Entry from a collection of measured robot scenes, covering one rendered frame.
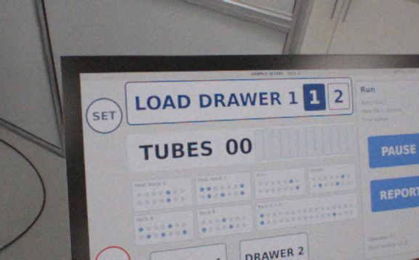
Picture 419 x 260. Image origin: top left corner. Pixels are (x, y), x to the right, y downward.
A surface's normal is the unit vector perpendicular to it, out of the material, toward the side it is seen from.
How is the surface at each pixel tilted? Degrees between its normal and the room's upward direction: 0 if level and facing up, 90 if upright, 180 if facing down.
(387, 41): 90
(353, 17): 90
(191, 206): 50
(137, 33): 90
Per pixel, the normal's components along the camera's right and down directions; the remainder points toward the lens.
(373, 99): 0.24, -0.01
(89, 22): -0.46, 0.51
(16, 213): 0.11, -0.77
